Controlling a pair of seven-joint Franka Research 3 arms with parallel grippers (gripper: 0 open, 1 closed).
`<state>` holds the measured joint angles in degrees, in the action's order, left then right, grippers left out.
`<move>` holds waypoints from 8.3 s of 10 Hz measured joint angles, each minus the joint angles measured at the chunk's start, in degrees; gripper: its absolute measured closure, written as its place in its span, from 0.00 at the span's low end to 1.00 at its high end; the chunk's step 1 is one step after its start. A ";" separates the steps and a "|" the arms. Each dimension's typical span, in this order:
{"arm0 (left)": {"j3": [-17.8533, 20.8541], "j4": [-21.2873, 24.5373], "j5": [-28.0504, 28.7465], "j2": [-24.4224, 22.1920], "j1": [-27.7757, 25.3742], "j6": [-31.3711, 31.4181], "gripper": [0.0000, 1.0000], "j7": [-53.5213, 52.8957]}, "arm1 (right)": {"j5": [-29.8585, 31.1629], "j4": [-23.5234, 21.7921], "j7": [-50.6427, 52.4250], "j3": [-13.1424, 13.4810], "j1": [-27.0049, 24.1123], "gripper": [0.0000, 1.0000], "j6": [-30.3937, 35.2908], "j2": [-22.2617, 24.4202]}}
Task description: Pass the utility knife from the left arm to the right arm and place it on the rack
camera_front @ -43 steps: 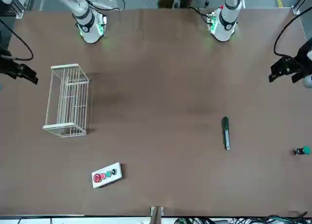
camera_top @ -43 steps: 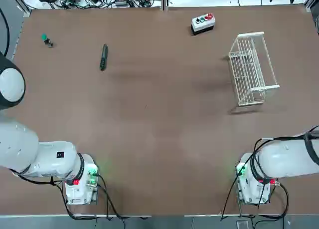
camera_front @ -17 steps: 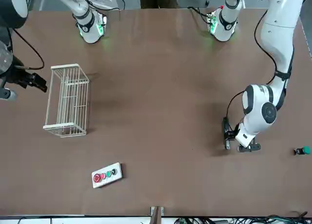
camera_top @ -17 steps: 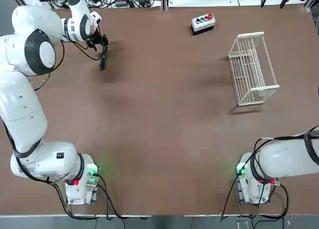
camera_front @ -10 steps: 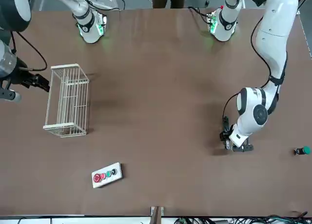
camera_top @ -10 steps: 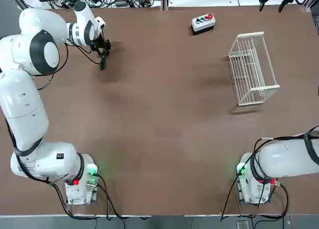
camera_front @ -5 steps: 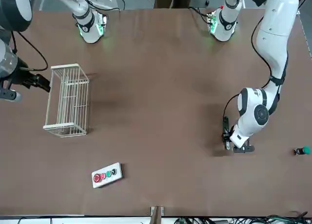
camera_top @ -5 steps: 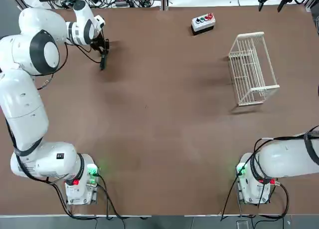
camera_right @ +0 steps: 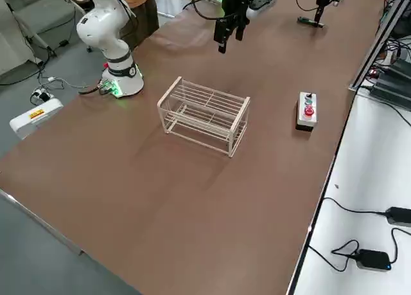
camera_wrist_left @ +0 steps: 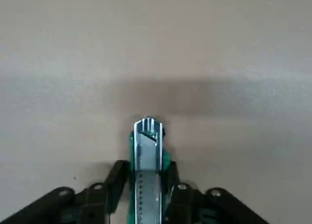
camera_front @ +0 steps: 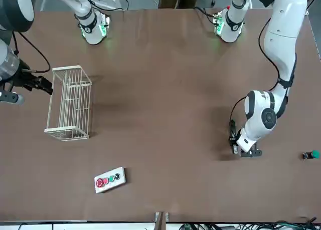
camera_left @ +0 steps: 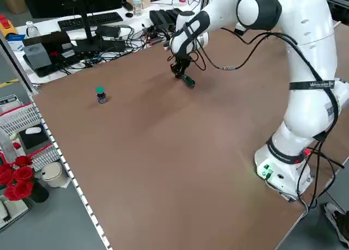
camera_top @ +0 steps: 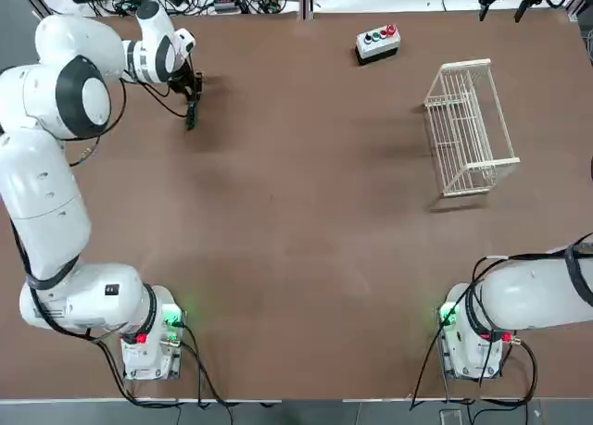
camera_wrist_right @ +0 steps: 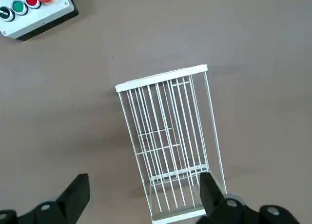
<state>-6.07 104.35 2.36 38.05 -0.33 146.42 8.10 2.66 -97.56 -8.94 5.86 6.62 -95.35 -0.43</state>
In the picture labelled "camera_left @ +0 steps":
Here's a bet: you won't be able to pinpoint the clear bottle teal lid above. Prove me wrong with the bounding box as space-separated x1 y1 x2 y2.
131 0 145 17

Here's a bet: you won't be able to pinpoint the black vase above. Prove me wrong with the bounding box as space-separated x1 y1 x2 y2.
27 180 50 204

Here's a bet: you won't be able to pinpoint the white plastic basket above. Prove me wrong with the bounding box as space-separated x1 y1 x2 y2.
0 102 64 172

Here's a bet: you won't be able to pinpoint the black monitor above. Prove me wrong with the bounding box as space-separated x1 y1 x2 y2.
20 0 123 19

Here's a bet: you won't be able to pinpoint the black keyboard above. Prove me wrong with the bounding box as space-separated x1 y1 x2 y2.
57 12 124 31

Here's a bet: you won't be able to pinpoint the black mouse pad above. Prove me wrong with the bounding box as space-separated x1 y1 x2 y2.
17 123 53 150

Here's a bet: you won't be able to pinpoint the grey box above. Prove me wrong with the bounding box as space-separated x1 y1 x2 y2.
22 42 53 70

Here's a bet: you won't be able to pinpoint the clear water bottle white cap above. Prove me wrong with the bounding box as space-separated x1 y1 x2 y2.
26 20 39 39

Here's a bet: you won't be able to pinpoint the red roses bouquet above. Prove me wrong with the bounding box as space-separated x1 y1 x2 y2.
0 142 37 202

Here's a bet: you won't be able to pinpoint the small white trash can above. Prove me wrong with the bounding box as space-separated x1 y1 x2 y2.
40 161 71 188

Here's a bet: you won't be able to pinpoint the blue box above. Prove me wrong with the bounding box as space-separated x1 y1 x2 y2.
6 33 27 52

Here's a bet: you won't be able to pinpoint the black rectangular adapter box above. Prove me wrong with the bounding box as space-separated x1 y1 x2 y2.
95 25 122 39

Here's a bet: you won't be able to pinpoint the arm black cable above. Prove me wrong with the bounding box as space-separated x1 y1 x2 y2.
166 26 344 142

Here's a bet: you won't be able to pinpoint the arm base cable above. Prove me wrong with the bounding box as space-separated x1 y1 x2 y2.
297 146 346 210

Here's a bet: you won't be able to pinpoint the black desk device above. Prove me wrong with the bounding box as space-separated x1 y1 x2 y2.
22 31 80 78

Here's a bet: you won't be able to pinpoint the green push button switch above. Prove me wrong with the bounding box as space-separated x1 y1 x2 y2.
95 86 108 105

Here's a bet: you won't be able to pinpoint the white segmented edge strip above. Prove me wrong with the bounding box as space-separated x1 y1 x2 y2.
32 96 113 250

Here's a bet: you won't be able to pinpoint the tangled black desk cables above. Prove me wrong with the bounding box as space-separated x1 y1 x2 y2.
65 23 175 71

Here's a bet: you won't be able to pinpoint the black monitor stand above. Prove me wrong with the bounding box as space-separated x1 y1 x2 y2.
74 0 127 54

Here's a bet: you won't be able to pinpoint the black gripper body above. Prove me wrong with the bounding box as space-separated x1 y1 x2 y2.
170 53 191 70

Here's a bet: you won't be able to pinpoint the person's shoe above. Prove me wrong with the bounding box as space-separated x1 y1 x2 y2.
322 202 349 250

